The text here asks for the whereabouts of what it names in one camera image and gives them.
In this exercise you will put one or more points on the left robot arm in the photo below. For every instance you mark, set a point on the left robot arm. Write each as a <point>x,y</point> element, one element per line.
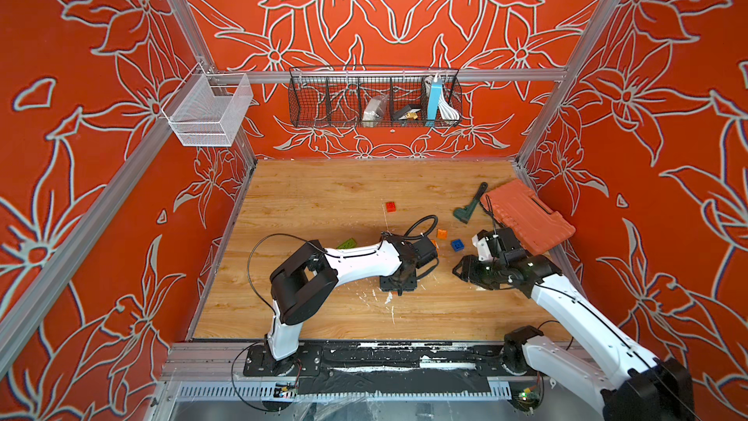
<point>303,282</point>

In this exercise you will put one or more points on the clear plastic bin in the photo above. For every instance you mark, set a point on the clear plastic bin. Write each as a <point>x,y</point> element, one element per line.
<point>204,115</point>

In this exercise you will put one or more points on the blue lego brick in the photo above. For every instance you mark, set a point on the blue lego brick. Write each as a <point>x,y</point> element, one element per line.
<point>457,245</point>

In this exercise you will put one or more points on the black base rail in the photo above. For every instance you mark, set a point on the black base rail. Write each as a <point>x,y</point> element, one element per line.
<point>379,368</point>

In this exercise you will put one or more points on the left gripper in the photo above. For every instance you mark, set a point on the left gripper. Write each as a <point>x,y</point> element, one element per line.
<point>389,287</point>

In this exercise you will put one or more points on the red plastic tool case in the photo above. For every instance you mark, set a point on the red plastic tool case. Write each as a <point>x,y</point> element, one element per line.
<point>538,227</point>

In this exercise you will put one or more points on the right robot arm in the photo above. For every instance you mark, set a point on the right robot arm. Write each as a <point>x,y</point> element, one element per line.
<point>623,381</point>

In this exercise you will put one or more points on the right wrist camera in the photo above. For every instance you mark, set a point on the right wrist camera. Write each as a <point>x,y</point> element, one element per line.
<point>484,244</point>

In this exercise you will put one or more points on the long green lego plate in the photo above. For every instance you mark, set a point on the long green lego plate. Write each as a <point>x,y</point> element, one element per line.
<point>348,244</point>

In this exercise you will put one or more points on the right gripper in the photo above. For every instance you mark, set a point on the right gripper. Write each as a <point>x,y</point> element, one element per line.
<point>467,271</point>

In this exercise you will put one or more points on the dark green clamp tool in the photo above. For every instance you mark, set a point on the dark green clamp tool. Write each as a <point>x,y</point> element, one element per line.
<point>464,214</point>

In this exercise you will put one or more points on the black small box in basket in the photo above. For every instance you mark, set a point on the black small box in basket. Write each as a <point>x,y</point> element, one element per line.
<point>409,113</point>

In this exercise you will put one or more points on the plastic bag in basket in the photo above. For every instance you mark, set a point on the plastic bag in basket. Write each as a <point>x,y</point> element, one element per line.
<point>376,111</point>

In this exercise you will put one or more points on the black wire basket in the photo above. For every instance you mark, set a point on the black wire basket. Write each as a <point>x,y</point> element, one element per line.
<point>336,96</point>

